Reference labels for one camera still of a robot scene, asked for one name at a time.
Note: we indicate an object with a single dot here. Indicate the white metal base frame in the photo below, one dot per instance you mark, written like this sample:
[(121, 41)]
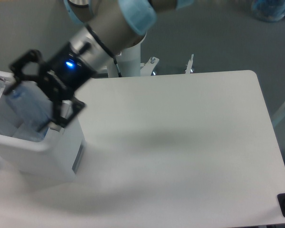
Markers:
[(154, 67)]

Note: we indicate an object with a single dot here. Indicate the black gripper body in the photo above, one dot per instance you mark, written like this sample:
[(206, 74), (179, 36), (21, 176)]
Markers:
[(63, 74)]

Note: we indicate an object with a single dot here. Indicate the white trash can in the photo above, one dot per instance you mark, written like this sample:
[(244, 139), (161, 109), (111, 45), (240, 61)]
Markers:
[(57, 156)]

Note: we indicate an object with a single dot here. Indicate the clear plastic water bottle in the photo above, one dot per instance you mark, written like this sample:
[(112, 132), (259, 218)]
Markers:
[(33, 108)]

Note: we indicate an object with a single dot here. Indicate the blue plastic bag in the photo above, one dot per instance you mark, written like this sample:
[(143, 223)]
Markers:
[(268, 10)]

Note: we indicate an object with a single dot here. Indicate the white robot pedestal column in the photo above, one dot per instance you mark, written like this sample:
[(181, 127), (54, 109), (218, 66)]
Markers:
[(128, 62)]

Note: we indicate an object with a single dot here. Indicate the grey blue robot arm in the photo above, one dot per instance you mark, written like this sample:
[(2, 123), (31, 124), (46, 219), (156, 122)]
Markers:
[(114, 25)]

